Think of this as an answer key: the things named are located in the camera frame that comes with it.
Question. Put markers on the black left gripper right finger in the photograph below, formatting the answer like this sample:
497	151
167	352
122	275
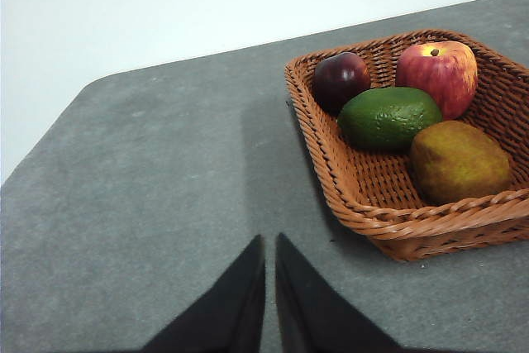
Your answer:
314	320

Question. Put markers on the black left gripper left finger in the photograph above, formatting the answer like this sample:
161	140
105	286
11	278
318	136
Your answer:
231	320

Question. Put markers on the brown wicker basket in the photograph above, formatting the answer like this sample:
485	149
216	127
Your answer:
372	187

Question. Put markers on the green avocado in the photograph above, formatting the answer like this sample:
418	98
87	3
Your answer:
384	121

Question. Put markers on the dark red plum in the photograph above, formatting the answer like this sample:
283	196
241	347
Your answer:
339	80

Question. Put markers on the red yellow apple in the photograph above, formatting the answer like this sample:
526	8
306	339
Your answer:
438	76

